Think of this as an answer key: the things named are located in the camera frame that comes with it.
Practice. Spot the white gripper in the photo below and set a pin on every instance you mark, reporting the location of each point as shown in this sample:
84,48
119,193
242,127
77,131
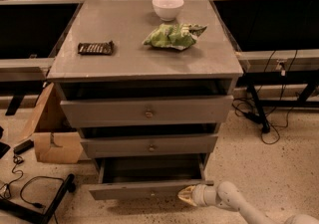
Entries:
201,194

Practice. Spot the grey bottom drawer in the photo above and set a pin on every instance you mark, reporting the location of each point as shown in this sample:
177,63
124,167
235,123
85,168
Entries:
155,176

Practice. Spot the grey drawer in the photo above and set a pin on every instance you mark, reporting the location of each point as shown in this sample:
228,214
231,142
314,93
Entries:
155,176
149,145
147,111

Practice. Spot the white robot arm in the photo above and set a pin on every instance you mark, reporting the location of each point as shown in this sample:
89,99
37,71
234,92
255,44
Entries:
224,196

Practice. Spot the grey middle drawer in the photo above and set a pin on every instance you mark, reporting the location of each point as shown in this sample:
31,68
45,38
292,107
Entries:
149,145

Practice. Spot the grey top drawer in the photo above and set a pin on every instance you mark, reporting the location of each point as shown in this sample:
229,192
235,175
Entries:
147,111

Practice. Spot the grey drawer cabinet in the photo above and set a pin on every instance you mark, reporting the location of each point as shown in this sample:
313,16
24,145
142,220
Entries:
134,70

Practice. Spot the black table leg right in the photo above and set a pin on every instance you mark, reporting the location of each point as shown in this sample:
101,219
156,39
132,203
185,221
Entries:
264,121

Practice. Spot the brown cardboard box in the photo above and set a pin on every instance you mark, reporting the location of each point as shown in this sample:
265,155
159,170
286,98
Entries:
54,140

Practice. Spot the green chip bag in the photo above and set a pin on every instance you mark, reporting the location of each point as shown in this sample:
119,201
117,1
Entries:
176,36

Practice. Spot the black rectangular device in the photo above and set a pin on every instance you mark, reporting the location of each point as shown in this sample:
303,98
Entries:
24,146

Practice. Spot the dark brown snack packet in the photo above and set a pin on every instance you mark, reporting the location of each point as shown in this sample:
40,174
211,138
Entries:
105,48

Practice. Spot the black metal stand left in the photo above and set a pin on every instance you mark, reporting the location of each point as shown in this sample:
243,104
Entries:
35,217

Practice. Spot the white ceramic bowl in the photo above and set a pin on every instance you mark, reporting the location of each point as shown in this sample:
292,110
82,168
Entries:
167,10

